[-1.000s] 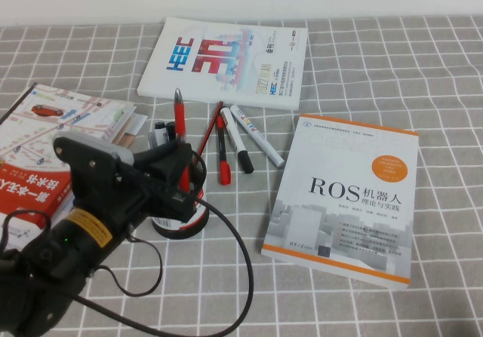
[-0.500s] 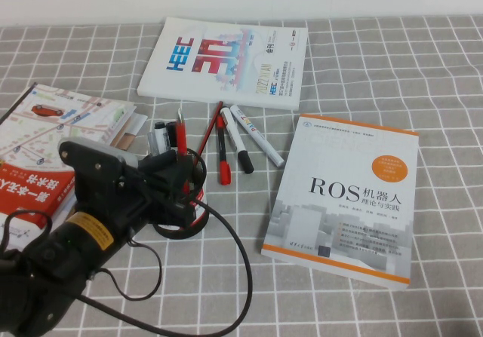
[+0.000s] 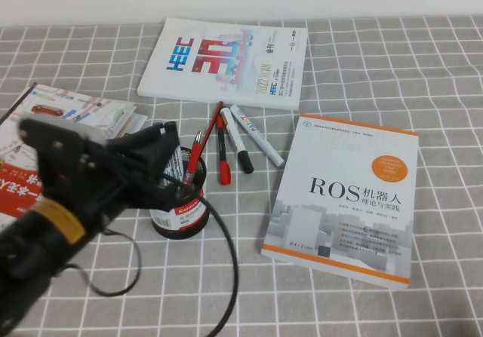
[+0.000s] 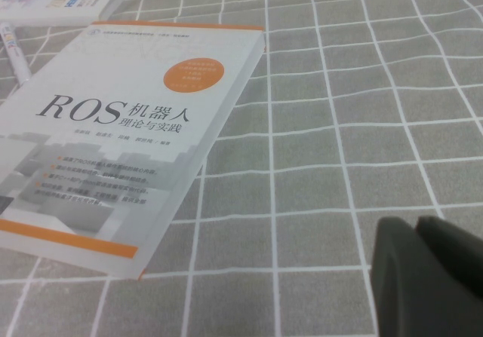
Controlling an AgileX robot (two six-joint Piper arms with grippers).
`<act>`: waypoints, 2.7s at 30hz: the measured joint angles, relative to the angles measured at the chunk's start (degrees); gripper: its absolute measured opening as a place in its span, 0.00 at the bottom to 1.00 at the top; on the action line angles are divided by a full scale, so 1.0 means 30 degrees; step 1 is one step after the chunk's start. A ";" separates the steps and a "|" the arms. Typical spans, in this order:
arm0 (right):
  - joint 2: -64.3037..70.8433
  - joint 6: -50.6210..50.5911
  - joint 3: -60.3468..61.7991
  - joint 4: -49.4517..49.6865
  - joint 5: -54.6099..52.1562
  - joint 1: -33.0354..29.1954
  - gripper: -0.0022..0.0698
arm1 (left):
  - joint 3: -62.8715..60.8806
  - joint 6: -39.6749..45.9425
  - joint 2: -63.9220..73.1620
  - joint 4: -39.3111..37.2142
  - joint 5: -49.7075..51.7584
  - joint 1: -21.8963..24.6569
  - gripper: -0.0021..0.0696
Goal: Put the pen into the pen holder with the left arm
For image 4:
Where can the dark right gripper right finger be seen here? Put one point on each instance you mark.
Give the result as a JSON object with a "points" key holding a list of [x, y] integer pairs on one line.
{"points": [[453, 246]]}

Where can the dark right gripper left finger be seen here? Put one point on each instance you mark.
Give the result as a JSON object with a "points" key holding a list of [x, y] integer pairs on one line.
{"points": [[407, 295]]}

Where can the grey checked tablecloth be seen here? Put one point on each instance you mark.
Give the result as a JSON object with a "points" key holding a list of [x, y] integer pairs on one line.
{"points": [[339, 126]]}

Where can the white orange ROS textbook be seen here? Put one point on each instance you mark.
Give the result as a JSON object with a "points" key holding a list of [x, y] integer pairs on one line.
{"points": [[113, 88]]}

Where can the white paint marker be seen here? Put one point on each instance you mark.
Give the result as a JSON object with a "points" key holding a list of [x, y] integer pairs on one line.
{"points": [[16, 56]]}

